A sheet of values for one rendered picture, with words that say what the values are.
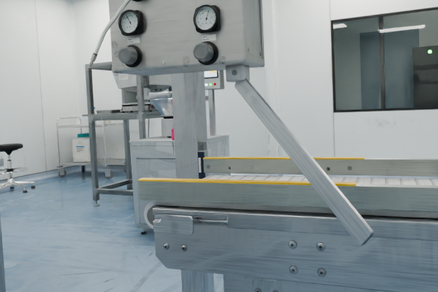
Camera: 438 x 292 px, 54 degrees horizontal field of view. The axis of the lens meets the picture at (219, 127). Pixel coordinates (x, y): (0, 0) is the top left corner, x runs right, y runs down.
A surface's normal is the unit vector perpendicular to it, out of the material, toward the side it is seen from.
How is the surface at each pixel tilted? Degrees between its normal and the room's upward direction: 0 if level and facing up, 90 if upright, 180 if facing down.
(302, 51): 90
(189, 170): 90
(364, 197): 90
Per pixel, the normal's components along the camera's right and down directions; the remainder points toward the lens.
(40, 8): 0.90, -0.02
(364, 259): -0.36, 0.07
